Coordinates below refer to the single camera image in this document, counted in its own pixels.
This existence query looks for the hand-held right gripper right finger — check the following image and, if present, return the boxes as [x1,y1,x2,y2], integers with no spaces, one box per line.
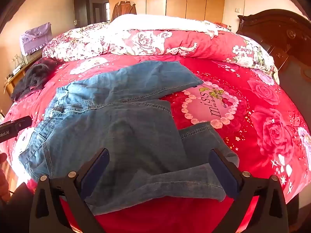
[208,148,290,233]

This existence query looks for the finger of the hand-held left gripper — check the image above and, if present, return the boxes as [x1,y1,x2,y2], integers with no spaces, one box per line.
[15,116,33,130]

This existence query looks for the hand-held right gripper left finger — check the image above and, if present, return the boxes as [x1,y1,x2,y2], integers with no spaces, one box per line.
[29,148,110,233]

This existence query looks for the blue denim pants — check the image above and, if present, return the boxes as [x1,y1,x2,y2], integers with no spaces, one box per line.
[18,61,240,215]

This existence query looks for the person's left hand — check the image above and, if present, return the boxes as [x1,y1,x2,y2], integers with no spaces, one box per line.
[0,152,10,201]

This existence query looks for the red rose print blanket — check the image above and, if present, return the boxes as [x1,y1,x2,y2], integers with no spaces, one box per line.
[0,53,311,233]

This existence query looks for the dark grey sweater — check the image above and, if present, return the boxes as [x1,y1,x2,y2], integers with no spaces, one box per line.
[10,58,64,101]

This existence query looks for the wooden side desk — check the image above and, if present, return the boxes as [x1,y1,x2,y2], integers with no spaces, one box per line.
[3,52,44,96]

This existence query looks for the dark cloth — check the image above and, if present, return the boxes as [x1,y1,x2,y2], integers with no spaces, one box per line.
[0,182,37,233]

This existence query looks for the purple cloth cover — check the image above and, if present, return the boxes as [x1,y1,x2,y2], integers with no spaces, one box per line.
[19,22,52,56]

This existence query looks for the dark wooden door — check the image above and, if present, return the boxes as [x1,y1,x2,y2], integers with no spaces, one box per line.
[73,0,92,29]

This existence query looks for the folded floral quilt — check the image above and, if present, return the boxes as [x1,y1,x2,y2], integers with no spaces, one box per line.
[42,21,280,84]

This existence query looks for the brown hanging jacket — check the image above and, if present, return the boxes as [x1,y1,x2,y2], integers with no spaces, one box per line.
[110,1,137,22]

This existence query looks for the dark carved wooden headboard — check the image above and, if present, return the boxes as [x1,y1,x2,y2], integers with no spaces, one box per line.
[237,9,311,136]

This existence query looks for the white fluffy blanket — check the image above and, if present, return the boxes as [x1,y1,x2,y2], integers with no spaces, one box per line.
[109,14,219,38]

